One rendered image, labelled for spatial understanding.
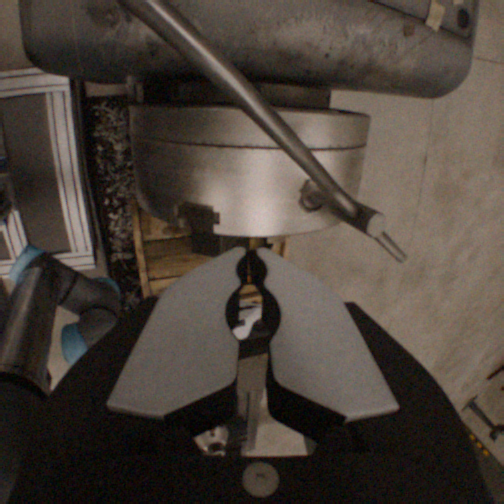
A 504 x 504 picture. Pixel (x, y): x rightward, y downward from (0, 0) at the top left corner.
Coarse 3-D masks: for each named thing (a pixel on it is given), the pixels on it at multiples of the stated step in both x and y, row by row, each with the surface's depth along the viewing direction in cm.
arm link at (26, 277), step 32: (32, 256) 45; (32, 288) 38; (64, 288) 49; (0, 320) 31; (32, 320) 32; (0, 352) 25; (32, 352) 28; (0, 384) 21; (32, 384) 23; (0, 416) 18; (32, 416) 20; (0, 448) 16; (0, 480) 15
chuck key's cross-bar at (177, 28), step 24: (120, 0) 8; (144, 0) 8; (168, 24) 9; (192, 24) 10; (192, 48) 10; (216, 48) 11; (216, 72) 11; (240, 96) 13; (264, 120) 14; (288, 144) 16; (312, 168) 18; (336, 192) 22; (384, 240) 27
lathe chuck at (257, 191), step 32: (160, 160) 29; (192, 160) 28; (224, 160) 27; (256, 160) 27; (288, 160) 27; (320, 160) 28; (352, 160) 31; (160, 192) 31; (192, 192) 29; (224, 192) 28; (256, 192) 28; (288, 192) 29; (352, 192) 34; (224, 224) 30; (256, 224) 30; (288, 224) 30; (320, 224) 32
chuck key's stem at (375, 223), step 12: (312, 192) 29; (324, 204) 27; (360, 204) 24; (336, 216) 26; (348, 216) 25; (360, 216) 24; (372, 216) 23; (384, 216) 23; (360, 228) 24; (372, 228) 23
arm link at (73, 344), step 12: (84, 312) 50; (96, 312) 49; (108, 312) 51; (72, 324) 46; (84, 324) 47; (96, 324) 47; (108, 324) 47; (72, 336) 44; (84, 336) 45; (96, 336) 45; (72, 348) 44; (84, 348) 44; (72, 360) 44
